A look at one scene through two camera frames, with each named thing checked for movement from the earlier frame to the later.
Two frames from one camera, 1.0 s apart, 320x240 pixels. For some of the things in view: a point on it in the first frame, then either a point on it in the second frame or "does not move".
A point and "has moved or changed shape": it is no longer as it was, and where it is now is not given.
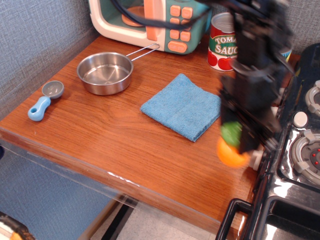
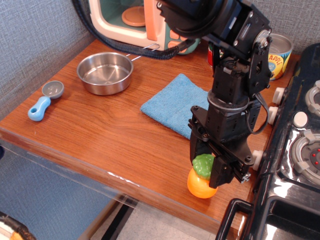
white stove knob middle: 274,109 does not move
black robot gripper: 247,98 → 225,127
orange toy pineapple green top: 228,145 has moved or changed shape
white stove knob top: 281,90 does not move
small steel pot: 108,73 does not move
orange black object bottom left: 20,231 does not move
